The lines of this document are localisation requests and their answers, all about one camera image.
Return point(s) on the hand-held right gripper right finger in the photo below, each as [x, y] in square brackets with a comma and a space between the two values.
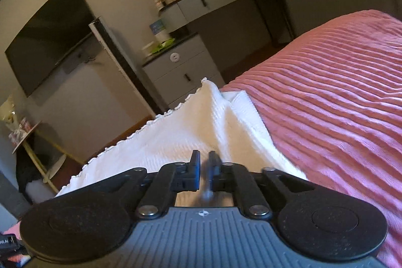
[215, 170]

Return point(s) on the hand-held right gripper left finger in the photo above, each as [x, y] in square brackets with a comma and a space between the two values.
[196, 169]

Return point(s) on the white ribbed knit sweater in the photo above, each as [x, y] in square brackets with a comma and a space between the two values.
[188, 130]

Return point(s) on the dark clothing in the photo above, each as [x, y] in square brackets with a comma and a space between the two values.
[28, 172]

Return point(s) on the grey drawer cabinet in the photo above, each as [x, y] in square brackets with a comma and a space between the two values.
[182, 70]

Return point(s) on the round two-tier side table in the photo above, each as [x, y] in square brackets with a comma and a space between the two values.
[34, 145]

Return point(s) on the small pink gift box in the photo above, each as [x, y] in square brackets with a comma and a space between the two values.
[20, 130]

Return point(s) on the white tower heater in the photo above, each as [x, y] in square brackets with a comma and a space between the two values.
[125, 64]

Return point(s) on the green packet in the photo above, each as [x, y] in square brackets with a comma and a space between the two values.
[163, 46]

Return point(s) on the pale flower vase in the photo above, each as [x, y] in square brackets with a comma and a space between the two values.
[9, 114]

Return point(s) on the pink ribbed plush blanket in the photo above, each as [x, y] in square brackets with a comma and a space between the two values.
[329, 104]

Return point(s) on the white jar with blue label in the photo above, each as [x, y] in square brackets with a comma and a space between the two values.
[160, 31]

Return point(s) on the brown cosmetic bottle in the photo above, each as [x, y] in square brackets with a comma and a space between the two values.
[160, 2]

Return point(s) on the black flat television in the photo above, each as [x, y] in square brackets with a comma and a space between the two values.
[50, 38]

